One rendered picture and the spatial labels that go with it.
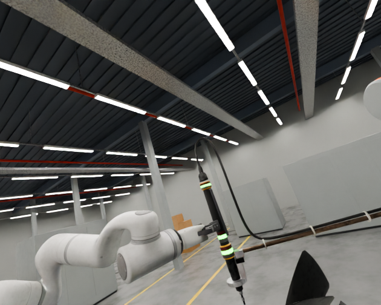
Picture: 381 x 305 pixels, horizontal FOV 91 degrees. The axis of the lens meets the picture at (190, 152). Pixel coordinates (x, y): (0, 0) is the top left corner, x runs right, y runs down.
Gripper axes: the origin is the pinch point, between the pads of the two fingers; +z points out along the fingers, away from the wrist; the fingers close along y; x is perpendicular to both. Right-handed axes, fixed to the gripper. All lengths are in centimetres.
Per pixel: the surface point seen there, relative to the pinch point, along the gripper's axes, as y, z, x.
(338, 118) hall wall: -64, 1243, 217
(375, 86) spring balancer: 57, 43, 28
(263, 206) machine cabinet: -343, 639, -69
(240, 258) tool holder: 4.0, 6.8, -13.1
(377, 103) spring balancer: 55, 46, 23
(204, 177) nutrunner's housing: 1.2, 4.9, 17.6
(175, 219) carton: -690, 474, -22
